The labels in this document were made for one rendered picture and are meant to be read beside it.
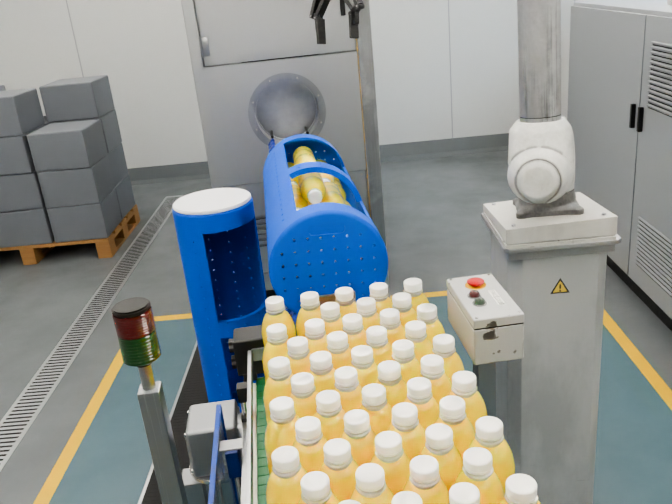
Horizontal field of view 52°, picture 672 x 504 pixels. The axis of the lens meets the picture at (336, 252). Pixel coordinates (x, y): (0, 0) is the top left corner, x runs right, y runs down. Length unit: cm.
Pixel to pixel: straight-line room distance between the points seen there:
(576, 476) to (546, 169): 108
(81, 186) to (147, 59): 213
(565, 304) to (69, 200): 384
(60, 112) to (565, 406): 423
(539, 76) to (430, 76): 505
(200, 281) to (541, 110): 131
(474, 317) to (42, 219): 426
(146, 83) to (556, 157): 557
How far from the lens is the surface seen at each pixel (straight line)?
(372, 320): 140
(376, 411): 113
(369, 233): 161
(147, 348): 119
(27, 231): 537
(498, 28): 687
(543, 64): 177
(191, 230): 240
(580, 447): 235
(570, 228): 195
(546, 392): 220
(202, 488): 166
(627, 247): 397
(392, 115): 681
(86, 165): 505
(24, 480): 312
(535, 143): 177
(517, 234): 192
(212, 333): 255
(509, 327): 137
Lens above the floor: 173
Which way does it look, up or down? 22 degrees down
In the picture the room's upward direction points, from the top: 6 degrees counter-clockwise
